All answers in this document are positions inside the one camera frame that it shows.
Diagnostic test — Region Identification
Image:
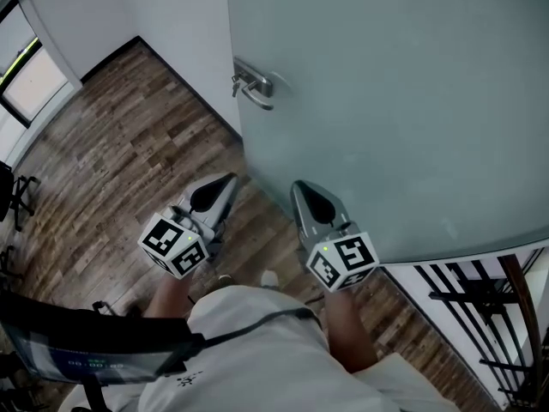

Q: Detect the black office chair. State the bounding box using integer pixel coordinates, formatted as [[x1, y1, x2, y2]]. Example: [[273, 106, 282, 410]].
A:
[[0, 161, 42, 233]]

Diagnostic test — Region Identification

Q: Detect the black screen cable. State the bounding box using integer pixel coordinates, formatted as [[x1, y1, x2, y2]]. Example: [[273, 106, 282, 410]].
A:
[[199, 306, 323, 348]]

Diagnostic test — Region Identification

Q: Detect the black metal railing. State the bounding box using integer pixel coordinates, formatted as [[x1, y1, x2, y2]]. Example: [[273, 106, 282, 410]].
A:
[[413, 253, 546, 409]]

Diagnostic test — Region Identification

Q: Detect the frosted glass door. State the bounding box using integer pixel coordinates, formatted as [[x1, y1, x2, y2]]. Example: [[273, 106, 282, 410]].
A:
[[226, 0, 549, 268]]

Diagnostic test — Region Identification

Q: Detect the steel door handle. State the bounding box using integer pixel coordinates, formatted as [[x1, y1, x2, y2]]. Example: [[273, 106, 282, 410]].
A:
[[232, 56, 275, 112]]

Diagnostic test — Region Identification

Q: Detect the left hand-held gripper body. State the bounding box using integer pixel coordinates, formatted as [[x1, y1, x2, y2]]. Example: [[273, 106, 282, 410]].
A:
[[137, 195, 225, 281]]

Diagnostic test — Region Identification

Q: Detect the black headset mount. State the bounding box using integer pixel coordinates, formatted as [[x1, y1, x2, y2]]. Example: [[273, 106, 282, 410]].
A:
[[79, 375, 111, 412]]

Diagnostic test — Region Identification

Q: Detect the black head-mounted screen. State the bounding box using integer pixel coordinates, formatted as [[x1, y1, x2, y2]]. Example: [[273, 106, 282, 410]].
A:
[[0, 292, 205, 386]]

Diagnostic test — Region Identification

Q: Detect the black baseboard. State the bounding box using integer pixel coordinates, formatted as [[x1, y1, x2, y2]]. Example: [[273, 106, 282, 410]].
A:
[[80, 35, 244, 142]]

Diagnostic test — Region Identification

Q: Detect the person's right forearm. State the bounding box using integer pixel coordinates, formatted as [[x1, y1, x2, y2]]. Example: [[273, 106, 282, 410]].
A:
[[319, 272, 381, 376]]

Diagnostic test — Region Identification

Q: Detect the person's white shirt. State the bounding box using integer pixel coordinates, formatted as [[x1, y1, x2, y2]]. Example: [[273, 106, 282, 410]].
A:
[[57, 283, 458, 412]]

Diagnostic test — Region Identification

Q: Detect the person's left forearm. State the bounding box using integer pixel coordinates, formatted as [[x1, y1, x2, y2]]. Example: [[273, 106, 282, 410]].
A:
[[143, 270, 196, 322]]

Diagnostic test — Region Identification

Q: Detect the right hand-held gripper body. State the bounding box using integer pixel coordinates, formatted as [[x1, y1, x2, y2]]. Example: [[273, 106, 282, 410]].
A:
[[302, 221, 381, 294]]

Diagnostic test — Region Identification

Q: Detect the brown wooden handrail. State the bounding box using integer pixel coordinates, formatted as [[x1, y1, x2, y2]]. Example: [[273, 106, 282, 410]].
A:
[[497, 253, 545, 403]]

